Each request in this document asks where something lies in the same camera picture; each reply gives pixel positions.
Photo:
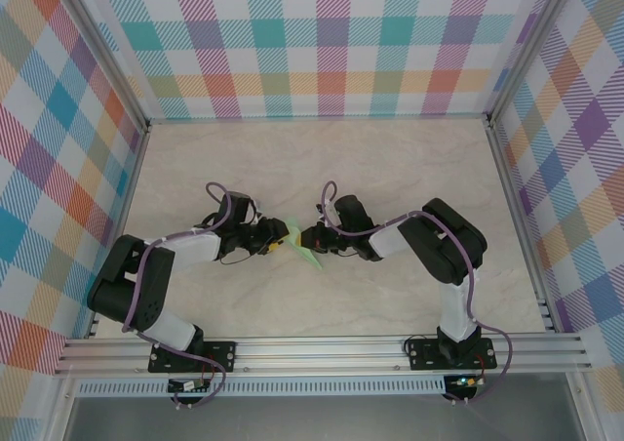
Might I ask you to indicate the wide aluminium base rail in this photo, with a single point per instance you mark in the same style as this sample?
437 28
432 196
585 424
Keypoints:
317 355

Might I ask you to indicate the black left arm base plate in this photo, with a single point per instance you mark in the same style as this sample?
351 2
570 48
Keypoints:
222 355

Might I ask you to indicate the aluminium frame leg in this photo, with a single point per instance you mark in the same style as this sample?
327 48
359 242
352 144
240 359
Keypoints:
61 412
585 412

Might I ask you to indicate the aluminium frame post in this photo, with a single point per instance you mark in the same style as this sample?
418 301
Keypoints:
529 46
105 53

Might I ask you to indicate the aluminium side frame rail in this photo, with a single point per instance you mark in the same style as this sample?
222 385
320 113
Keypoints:
117 236
521 226

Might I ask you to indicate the light green paper sheet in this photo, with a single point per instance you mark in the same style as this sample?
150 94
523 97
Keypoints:
307 256

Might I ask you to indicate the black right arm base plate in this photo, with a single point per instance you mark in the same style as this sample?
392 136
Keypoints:
424 355

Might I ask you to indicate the thin aluminium frame rail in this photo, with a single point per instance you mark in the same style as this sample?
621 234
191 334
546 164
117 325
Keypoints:
317 118

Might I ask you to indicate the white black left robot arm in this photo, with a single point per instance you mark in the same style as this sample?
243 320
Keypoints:
195 248

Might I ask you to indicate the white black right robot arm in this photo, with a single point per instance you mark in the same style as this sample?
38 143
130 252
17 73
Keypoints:
390 241

